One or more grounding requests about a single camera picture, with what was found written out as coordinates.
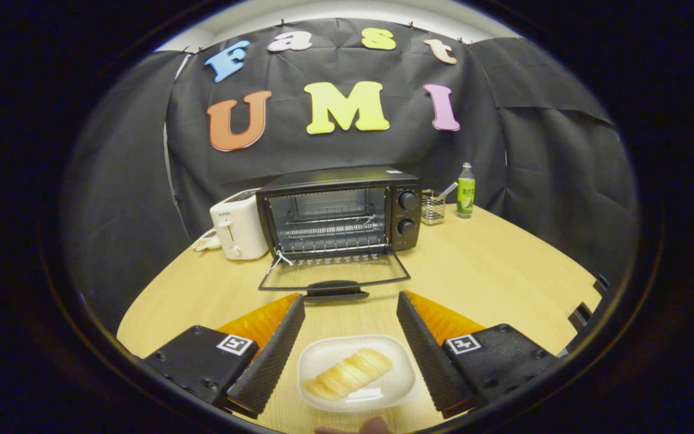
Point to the black chair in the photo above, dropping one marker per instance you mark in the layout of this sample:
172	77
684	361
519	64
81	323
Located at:
601	284
580	316

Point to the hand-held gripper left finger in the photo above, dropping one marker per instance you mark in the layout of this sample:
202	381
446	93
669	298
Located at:
268	361

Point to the green drink bottle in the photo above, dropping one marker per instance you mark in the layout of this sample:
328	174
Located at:
465	199

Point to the white pop-up toaster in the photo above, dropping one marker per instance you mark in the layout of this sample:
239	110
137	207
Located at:
241	229

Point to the black toaster oven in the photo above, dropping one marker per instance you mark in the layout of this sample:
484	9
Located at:
335	178

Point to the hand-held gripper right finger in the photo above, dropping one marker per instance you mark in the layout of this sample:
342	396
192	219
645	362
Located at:
431	361

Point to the braided bread roll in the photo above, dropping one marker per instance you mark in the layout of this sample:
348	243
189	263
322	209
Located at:
347	374

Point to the white rectangular plate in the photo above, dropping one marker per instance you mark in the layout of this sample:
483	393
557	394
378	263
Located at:
323	355

